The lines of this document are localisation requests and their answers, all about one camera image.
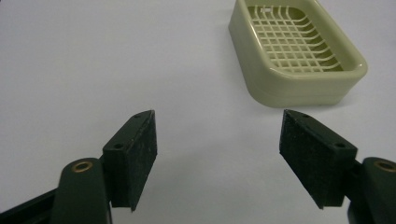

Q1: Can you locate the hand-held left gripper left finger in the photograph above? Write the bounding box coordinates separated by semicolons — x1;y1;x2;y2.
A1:
102;109;159;213

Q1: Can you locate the pale green soap dish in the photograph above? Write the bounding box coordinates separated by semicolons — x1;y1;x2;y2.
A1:
228;0;369;108

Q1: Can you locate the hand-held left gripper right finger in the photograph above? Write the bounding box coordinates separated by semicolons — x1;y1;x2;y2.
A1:
278;108;359;210

